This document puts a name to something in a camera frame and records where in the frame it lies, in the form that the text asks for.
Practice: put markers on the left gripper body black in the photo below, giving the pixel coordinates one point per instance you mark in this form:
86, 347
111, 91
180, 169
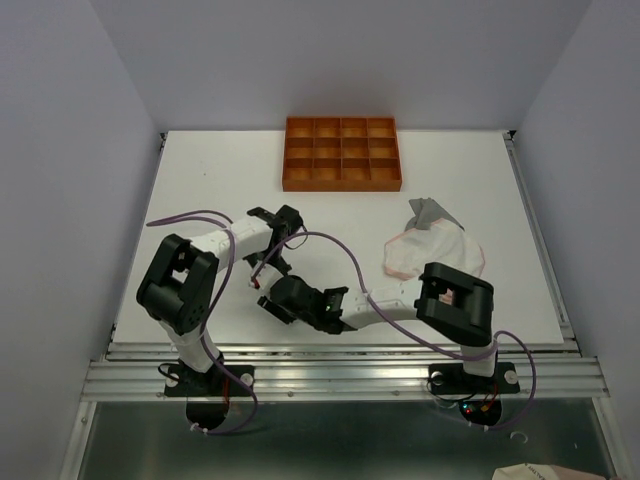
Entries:
276, 253

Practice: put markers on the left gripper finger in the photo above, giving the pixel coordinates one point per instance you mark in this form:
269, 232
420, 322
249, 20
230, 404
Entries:
280, 264
255, 260

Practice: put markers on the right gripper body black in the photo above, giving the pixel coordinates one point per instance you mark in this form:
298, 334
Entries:
309, 320

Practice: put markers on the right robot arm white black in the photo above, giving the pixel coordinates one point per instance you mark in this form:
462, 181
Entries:
455, 304

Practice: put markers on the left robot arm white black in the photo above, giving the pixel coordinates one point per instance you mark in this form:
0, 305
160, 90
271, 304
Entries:
177, 289

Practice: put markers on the white pink grey underwear pile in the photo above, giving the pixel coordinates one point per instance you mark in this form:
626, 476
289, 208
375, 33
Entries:
432, 234

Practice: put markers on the orange compartment tray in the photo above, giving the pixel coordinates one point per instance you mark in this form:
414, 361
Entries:
341, 154

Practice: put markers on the white pink bag corner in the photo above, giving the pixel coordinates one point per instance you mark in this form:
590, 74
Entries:
528, 471

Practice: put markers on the aluminium rail frame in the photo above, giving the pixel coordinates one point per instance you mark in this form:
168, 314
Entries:
354, 406

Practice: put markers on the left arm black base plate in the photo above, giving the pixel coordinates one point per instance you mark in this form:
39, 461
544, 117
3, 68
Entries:
183, 382

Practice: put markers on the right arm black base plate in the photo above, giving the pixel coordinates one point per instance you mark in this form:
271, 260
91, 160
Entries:
450, 379

